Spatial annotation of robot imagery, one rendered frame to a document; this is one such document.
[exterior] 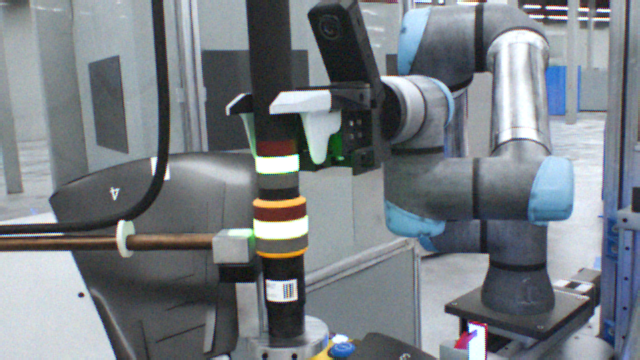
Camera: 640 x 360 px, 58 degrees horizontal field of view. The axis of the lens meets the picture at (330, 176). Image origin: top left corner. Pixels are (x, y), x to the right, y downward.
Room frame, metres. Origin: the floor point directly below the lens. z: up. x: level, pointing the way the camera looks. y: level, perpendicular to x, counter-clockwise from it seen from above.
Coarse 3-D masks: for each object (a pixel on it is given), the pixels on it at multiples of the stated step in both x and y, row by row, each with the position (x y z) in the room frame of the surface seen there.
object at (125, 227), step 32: (160, 0) 0.47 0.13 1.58; (160, 32) 0.47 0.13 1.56; (160, 64) 0.47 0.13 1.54; (160, 96) 0.47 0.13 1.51; (160, 128) 0.47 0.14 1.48; (160, 160) 0.47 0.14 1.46; (0, 224) 0.49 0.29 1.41; (32, 224) 0.48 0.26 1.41; (64, 224) 0.48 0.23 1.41; (96, 224) 0.47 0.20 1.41; (128, 224) 0.48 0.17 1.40; (128, 256) 0.47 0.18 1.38
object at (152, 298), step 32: (192, 160) 0.61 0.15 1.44; (224, 160) 0.61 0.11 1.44; (64, 192) 0.58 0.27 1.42; (96, 192) 0.58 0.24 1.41; (128, 192) 0.58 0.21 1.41; (160, 192) 0.58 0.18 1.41; (192, 192) 0.58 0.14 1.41; (224, 192) 0.58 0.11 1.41; (256, 192) 0.58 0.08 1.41; (160, 224) 0.55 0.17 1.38; (192, 224) 0.55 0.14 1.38; (224, 224) 0.55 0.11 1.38; (96, 256) 0.54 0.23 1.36; (160, 256) 0.53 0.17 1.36; (192, 256) 0.52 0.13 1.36; (96, 288) 0.52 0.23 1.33; (128, 288) 0.52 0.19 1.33; (160, 288) 0.51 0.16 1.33; (192, 288) 0.50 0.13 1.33; (224, 288) 0.50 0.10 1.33; (128, 320) 0.50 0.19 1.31; (160, 320) 0.49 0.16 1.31; (192, 320) 0.49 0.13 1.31; (224, 320) 0.48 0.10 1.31; (128, 352) 0.48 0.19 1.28; (160, 352) 0.47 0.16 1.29; (192, 352) 0.47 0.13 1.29; (224, 352) 0.46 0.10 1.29
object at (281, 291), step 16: (272, 272) 0.44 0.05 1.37; (288, 272) 0.44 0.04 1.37; (304, 272) 0.46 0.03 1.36; (272, 288) 0.44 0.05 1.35; (288, 288) 0.44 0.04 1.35; (304, 288) 0.46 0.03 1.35; (272, 304) 0.45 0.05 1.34; (288, 304) 0.44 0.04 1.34; (304, 304) 0.45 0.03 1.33; (272, 320) 0.45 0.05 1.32; (288, 320) 0.44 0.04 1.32; (304, 320) 0.46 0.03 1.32; (272, 336) 0.45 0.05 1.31; (288, 336) 0.44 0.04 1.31
